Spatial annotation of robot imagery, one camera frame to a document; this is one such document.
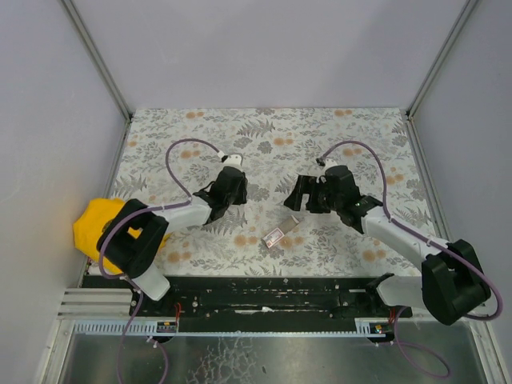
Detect red white staple box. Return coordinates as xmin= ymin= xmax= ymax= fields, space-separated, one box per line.
xmin=262 ymin=215 xmax=299 ymax=249

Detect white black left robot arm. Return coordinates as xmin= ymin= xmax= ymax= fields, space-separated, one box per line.
xmin=97 ymin=166 xmax=247 ymax=302

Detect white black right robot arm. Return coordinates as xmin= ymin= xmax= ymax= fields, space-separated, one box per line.
xmin=284 ymin=166 xmax=491 ymax=326

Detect floral table mat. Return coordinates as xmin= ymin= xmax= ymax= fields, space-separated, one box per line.
xmin=112 ymin=108 xmax=434 ymax=277

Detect yellow cloth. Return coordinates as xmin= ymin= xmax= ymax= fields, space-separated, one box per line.
xmin=72 ymin=197 xmax=173 ymax=277

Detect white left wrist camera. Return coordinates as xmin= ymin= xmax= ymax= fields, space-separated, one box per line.
xmin=218 ymin=151 xmax=243 ymax=169

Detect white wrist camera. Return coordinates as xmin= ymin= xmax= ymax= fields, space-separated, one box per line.
xmin=218 ymin=151 xmax=243 ymax=169
xmin=315 ymin=157 xmax=337 ymax=168

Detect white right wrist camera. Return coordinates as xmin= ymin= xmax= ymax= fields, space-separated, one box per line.
xmin=315 ymin=157 xmax=337 ymax=168

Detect aluminium frame rail right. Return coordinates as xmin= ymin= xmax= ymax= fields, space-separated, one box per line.
xmin=405 ymin=114 xmax=453 ymax=240

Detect aluminium frame rail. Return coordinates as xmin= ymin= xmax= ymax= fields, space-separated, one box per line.
xmin=405 ymin=114 xmax=453 ymax=240
xmin=58 ymin=288 xmax=132 ymax=320

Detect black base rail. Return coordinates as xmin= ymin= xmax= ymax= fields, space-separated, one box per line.
xmin=82 ymin=274 xmax=413 ymax=325

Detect white cable duct strip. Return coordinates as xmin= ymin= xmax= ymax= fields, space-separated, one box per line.
xmin=74 ymin=316 xmax=391 ymax=338

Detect aluminium frame rail left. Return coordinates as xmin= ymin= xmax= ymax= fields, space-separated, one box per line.
xmin=58 ymin=288 xmax=132 ymax=320

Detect aluminium frame post left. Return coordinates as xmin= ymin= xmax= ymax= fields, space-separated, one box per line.
xmin=59 ymin=0 xmax=133 ymax=121

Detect aluminium frame post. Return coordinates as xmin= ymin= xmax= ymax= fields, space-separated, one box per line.
xmin=406 ymin=0 xmax=481 ymax=119
xmin=59 ymin=0 xmax=133 ymax=121

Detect aluminium frame post right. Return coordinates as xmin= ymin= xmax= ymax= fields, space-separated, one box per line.
xmin=406 ymin=0 xmax=481 ymax=119

